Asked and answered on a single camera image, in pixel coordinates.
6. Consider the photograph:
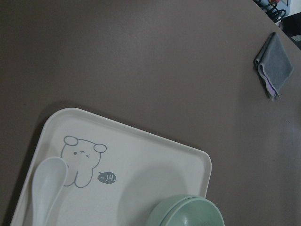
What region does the green bowl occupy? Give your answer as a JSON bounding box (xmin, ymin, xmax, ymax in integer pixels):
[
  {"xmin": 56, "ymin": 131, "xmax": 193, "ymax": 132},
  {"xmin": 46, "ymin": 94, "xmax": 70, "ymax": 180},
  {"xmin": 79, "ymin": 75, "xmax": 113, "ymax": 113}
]
[
  {"xmin": 160, "ymin": 197, "xmax": 225, "ymax": 226},
  {"xmin": 145, "ymin": 194, "xmax": 205, "ymax": 226}
]

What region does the green bowl on tray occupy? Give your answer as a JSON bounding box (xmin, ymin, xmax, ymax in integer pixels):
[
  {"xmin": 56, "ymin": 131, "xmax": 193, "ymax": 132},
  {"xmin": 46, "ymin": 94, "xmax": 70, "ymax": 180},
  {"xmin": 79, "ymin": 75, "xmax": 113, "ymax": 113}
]
[{"xmin": 145, "ymin": 194, "xmax": 205, "ymax": 226}]

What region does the cream bunny serving tray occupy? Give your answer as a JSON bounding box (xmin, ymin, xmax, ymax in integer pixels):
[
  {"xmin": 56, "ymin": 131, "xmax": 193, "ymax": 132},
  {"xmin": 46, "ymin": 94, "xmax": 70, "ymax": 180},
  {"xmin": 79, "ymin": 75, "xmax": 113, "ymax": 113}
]
[{"xmin": 11, "ymin": 108, "xmax": 211, "ymax": 226}]

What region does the grey folded cloth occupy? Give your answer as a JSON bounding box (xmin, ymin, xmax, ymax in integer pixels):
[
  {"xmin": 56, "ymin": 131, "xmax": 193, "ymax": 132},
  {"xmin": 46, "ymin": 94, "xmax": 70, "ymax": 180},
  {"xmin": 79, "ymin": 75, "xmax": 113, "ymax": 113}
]
[{"xmin": 254, "ymin": 32, "xmax": 293, "ymax": 99}]

